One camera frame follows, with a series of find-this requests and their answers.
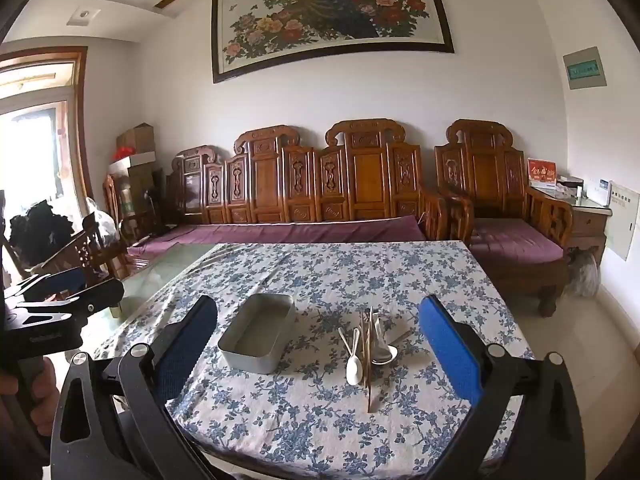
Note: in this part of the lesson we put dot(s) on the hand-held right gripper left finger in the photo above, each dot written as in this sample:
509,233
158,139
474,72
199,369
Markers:
186,350

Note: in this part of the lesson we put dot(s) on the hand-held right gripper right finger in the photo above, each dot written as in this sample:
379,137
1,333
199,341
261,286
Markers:
450,355

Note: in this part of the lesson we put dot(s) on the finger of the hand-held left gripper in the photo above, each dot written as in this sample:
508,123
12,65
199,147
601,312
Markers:
95,294
60,281

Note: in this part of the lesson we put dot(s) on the large white ladle spoon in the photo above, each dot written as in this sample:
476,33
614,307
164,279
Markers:
382,358

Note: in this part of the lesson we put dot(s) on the metal tray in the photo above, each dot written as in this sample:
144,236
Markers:
260,332

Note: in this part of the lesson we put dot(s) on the white plastic spoon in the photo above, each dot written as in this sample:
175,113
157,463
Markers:
354,369

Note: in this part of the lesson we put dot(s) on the person's left hand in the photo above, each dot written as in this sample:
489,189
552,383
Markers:
43,395

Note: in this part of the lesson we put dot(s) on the small wooden chair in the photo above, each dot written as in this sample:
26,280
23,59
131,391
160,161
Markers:
82,252

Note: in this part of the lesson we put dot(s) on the black cloth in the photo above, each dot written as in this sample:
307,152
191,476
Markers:
40,232

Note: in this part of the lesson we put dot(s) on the wooden chopstick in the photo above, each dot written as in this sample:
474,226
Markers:
367,360
372,385

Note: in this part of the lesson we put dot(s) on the purple armchair cushion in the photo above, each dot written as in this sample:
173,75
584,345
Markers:
510,242

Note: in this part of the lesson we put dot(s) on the blue floral tablecloth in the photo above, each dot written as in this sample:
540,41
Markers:
310,270

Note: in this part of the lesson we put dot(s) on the purple sofa cushion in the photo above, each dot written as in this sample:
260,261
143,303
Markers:
280,232

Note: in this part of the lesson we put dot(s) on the grey plastic bag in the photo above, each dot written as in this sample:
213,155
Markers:
584,272

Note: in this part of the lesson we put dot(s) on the brown cardboard box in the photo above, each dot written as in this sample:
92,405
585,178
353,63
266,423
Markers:
136,139

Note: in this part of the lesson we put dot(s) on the carved wooden armchair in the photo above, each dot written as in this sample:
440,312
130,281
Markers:
482,172

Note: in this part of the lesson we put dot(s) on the wooden side table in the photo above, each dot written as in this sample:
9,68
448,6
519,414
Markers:
585,225

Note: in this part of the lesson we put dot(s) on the tissue box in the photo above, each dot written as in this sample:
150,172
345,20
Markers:
569,186

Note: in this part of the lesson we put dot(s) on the carved wooden sofa bench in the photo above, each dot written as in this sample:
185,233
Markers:
310,180

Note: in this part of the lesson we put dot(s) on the small white box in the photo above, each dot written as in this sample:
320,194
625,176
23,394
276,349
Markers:
597,192

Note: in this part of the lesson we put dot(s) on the white ceiling fixture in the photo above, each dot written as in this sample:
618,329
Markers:
84,15

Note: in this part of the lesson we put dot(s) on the framed peacock flower painting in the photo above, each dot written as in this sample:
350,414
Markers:
325,15

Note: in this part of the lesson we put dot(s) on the wooden door frame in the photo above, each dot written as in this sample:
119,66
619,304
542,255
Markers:
82,125

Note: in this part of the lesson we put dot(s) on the white wall panel door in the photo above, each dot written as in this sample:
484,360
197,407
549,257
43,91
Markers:
622,220

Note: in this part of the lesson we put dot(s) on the green wall sign box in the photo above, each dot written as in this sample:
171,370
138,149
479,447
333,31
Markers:
584,67

